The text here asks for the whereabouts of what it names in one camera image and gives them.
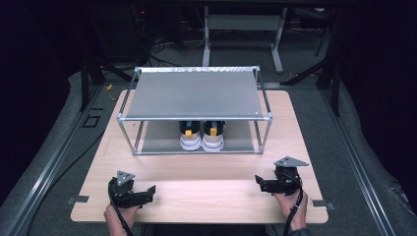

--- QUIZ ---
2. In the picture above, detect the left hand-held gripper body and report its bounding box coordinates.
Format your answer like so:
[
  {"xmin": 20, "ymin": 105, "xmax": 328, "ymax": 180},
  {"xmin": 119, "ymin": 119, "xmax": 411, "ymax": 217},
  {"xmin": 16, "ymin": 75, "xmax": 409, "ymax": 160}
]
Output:
[{"xmin": 107, "ymin": 169, "xmax": 146, "ymax": 208}]

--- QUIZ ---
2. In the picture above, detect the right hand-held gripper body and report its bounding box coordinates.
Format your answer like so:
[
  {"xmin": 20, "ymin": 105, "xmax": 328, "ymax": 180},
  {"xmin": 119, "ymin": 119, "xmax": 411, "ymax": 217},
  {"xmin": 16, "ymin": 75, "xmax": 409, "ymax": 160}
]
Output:
[{"xmin": 273, "ymin": 155, "xmax": 310, "ymax": 197}]

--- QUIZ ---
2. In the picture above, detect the navy and beige sneaker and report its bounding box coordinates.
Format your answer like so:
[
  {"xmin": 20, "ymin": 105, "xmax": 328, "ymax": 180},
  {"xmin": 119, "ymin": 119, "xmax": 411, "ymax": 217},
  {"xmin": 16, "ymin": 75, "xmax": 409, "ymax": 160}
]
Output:
[
  {"xmin": 202, "ymin": 120, "xmax": 227, "ymax": 153},
  {"xmin": 178, "ymin": 120, "xmax": 203, "ymax": 152}
]

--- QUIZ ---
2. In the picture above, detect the grey metal shoe rack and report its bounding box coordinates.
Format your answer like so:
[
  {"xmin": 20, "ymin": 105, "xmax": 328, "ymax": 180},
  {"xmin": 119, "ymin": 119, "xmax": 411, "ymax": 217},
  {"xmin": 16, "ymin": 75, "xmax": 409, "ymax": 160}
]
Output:
[{"xmin": 116, "ymin": 66, "xmax": 273, "ymax": 156}]

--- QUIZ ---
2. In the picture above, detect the person's left hand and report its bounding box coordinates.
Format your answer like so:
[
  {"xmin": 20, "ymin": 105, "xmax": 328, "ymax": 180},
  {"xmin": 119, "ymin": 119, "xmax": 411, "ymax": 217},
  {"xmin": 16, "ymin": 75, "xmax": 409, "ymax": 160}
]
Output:
[{"xmin": 103, "ymin": 202, "xmax": 141, "ymax": 236}]

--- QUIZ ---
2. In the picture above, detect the person's right hand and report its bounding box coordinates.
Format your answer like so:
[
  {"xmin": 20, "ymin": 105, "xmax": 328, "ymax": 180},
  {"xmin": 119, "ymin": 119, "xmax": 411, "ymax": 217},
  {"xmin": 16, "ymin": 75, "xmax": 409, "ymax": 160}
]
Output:
[{"xmin": 272, "ymin": 189, "xmax": 310, "ymax": 232}]

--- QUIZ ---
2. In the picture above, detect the black metal stand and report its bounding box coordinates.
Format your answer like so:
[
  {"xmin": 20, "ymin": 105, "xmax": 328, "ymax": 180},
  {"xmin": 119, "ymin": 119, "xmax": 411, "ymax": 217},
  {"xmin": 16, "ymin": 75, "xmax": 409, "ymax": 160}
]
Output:
[
  {"xmin": 280, "ymin": 9, "xmax": 342, "ymax": 117},
  {"xmin": 80, "ymin": 53, "xmax": 133, "ymax": 112}
]

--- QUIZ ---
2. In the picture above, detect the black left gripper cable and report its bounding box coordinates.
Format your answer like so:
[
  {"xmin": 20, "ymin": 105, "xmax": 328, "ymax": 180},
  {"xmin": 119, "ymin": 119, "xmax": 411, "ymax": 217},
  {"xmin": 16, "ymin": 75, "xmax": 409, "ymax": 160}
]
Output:
[{"xmin": 107, "ymin": 176, "xmax": 136, "ymax": 236}]

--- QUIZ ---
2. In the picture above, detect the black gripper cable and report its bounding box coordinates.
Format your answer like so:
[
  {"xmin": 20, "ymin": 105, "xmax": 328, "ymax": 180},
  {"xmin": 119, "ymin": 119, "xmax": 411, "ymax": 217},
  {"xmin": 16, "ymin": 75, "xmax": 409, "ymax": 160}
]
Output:
[
  {"xmin": 282, "ymin": 171, "xmax": 304, "ymax": 236},
  {"xmin": 107, "ymin": 176, "xmax": 136, "ymax": 236}
]

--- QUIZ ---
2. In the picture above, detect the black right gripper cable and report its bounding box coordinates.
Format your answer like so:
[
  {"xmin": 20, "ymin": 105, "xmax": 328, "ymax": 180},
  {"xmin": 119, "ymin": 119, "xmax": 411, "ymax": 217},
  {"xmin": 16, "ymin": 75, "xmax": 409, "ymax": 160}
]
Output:
[{"xmin": 282, "ymin": 171, "xmax": 304, "ymax": 236}]

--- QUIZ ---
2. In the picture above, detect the grey metal table bracket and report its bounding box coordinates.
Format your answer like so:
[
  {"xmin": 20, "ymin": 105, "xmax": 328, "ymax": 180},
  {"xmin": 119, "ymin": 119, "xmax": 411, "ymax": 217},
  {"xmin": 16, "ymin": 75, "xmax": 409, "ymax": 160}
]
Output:
[
  {"xmin": 66, "ymin": 195, "xmax": 90, "ymax": 206},
  {"xmin": 311, "ymin": 199, "xmax": 336, "ymax": 211}
]

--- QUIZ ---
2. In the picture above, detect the black floor cable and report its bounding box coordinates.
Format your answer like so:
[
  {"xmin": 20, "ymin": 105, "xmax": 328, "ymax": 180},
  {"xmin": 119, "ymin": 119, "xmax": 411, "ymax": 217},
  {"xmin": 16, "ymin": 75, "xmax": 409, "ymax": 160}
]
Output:
[{"xmin": 25, "ymin": 130, "xmax": 106, "ymax": 236}]

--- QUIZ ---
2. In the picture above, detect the grey metal floor rail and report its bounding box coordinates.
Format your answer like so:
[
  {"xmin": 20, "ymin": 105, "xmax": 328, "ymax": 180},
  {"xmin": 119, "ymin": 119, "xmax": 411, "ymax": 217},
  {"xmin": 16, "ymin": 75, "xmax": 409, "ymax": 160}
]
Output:
[
  {"xmin": 322, "ymin": 88, "xmax": 398, "ymax": 236},
  {"xmin": 0, "ymin": 84, "xmax": 103, "ymax": 236}
]

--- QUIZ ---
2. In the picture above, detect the tangle of floor cables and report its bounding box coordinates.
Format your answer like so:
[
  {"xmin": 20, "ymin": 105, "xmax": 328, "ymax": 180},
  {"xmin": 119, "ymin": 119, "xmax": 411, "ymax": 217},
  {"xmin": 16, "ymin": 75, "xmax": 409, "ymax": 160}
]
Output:
[{"xmin": 130, "ymin": 5, "xmax": 205, "ymax": 68}]

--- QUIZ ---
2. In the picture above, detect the grey metal desk frame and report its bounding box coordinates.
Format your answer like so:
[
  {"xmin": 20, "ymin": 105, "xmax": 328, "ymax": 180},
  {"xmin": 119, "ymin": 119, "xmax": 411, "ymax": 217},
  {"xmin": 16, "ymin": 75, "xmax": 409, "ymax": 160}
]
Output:
[{"xmin": 202, "ymin": 5, "xmax": 289, "ymax": 75}]

